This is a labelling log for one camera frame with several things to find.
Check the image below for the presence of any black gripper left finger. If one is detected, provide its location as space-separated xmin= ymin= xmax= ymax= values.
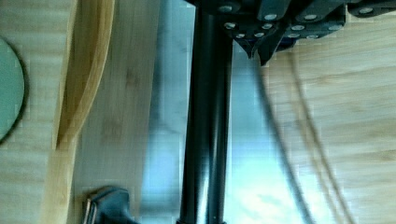
xmin=186 ymin=0 xmax=282 ymax=60

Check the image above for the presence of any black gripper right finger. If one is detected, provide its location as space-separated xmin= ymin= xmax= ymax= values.
xmin=258 ymin=0 xmax=395 ymax=65

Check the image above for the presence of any bamboo drawer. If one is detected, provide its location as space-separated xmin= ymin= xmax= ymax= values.
xmin=1 ymin=0 xmax=161 ymax=224

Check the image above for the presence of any large bamboo cutting board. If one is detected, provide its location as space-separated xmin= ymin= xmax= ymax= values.
xmin=262 ymin=13 xmax=396 ymax=224

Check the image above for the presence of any light green bowl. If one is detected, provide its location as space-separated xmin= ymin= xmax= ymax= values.
xmin=0 ymin=39 xmax=24 ymax=139

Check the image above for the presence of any black drawer handle bar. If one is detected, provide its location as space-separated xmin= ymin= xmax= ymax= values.
xmin=177 ymin=7 xmax=233 ymax=224

